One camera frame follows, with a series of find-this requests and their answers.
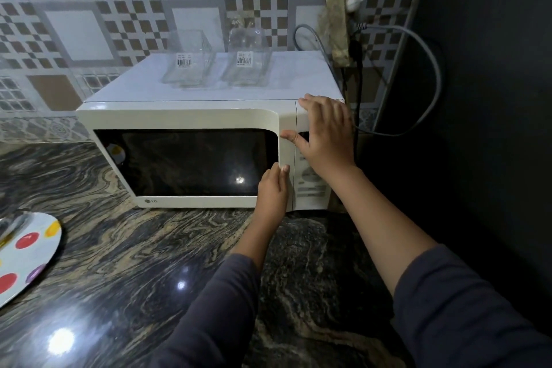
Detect person's right hand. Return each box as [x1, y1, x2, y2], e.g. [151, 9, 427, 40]
[280, 94, 357, 186]

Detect person's left hand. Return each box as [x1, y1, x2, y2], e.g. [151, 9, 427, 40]
[253, 163, 290, 231]

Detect white microwave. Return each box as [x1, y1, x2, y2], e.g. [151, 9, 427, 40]
[76, 51, 346, 212]

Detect clear plastic container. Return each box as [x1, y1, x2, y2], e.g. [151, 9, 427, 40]
[162, 29, 216, 88]
[220, 26, 273, 87]

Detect silver refrigerator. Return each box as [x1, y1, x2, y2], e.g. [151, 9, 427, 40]
[358, 0, 552, 336]

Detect polka dot plate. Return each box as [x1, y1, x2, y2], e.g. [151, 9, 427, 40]
[0, 211, 63, 309]

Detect metal tongs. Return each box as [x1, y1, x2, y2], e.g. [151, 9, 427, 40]
[0, 213, 32, 248]

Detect person's left forearm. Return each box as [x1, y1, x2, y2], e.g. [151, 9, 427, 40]
[148, 218, 279, 368]

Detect person's right forearm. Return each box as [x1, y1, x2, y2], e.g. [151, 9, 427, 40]
[329, 164, 552, 368]

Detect beige power strip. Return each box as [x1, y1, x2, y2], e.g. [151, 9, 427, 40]
[322, 0, 352, 67]

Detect crumpled clear plastic wrap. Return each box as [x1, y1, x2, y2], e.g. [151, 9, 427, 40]
[226, 14, 256, 39]

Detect thin grey cable loop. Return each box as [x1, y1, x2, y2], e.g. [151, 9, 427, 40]
[293, 23, 342, 79]

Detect grey power cable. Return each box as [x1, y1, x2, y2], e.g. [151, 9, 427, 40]
[351, 23, 443, 138]

